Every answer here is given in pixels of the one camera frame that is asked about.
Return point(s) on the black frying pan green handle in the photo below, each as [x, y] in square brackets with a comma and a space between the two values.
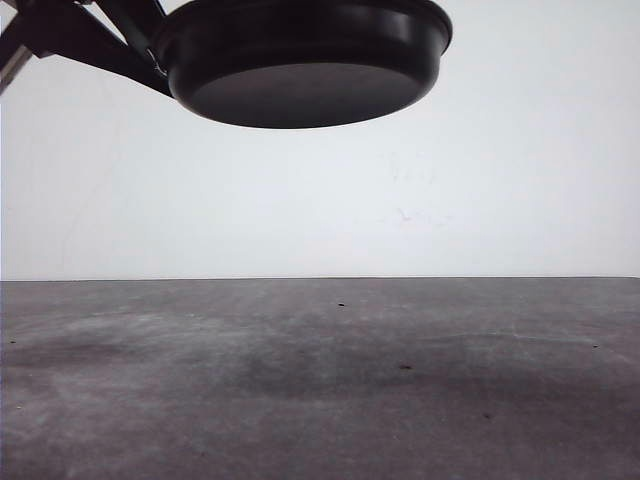
[301, 64]

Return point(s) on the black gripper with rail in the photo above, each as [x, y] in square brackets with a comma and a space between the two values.
[67, 29]

